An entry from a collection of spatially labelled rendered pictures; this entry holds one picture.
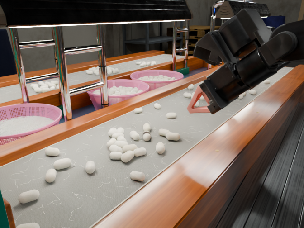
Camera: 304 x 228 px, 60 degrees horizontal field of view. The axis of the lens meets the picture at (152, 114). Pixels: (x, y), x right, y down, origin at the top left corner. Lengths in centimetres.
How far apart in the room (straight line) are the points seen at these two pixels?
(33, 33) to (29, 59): 30
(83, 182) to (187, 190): 21
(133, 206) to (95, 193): 10
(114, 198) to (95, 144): 23
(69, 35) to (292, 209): 350
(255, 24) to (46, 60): 326
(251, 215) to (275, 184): 14
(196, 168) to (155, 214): 16
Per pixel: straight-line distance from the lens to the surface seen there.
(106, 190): 54
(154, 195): 48
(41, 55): 357
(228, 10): 126
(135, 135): 70
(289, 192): 72
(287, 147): 93
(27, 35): 347
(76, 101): 117
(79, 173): 60
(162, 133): 73
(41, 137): 73
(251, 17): 52
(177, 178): 52
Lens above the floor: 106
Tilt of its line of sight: 21 degrees down
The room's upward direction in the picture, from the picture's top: straight up
